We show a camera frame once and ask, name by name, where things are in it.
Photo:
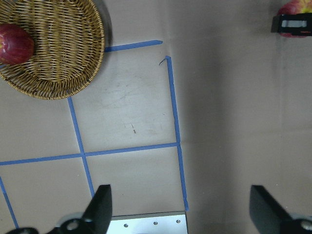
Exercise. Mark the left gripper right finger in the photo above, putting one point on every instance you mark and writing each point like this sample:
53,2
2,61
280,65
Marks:
269,217

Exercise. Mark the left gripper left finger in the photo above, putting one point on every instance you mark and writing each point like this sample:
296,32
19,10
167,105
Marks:
95,219

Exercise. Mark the dark red basket apple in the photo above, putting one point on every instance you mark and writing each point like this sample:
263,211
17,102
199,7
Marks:
16,45

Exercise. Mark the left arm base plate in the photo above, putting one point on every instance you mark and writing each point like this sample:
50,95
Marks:
155,223

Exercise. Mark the wicker basket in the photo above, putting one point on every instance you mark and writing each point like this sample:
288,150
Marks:
69,46

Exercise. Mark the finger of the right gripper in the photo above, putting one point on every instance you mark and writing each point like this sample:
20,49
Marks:
295,25

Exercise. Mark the yellow-red apple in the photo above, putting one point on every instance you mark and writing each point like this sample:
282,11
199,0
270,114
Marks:
296,7

